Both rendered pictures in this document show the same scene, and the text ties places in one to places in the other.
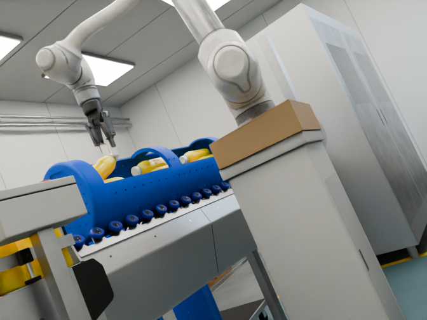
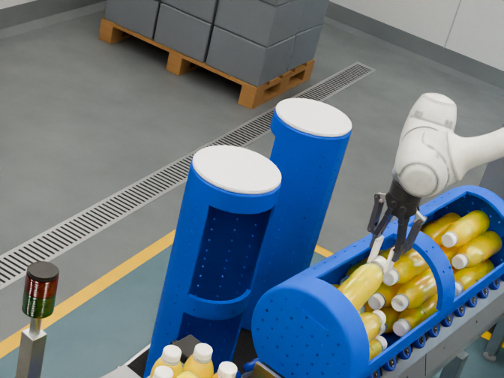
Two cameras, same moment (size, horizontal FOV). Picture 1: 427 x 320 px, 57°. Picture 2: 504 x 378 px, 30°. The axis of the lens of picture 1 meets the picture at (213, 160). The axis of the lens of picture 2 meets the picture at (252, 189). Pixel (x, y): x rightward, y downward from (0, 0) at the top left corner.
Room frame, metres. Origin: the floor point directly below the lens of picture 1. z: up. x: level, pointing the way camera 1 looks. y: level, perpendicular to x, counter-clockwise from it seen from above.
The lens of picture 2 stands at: (-0.41, 0.75, 2.38)
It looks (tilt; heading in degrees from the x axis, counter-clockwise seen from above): 29 degrees down; 358
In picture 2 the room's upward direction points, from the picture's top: 15 degrees clockwise
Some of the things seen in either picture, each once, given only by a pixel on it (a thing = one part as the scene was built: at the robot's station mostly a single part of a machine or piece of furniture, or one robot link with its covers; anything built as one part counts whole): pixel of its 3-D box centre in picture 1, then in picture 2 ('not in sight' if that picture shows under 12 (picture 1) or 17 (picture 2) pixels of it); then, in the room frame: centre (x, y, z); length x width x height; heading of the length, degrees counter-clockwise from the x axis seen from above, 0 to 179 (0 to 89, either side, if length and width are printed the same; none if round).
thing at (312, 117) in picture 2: not in sight; (313, 117); (2.65, 0.51, 1.03); 0.28 x 0.28 x 0.01
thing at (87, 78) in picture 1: (76, 72); (428, 130); (1.47, 0.35, 1.59); 0.13 x 0.11 x 0.16; 172
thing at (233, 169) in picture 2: not in sight; (237, 169); (2.13, 0.73, 1.03); 0.28 x 0.28 x 0.01
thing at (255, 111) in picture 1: (259, 117); not in sight; (1.44, -0.22, 1.13); 0.22 x 0.18 x 0.06; 150
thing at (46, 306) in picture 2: not in sight; (39, 299); (1.10, 1.06, 1.18); 0.06 x 0.06 x 0.05
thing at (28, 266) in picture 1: (28, 265); not in sight; (0.90, 0.49, 0.94); 0.03 x 0.02 x 0.08; 146
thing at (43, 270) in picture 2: not in sight; (38, 301); (1.10, 1.06, 1.18); 0.06 x 0.06 x 0.16
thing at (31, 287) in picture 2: not in sight; (41, 281); (1.10, 1.06, 1.23); 0.06 x 0.06 x 0.04
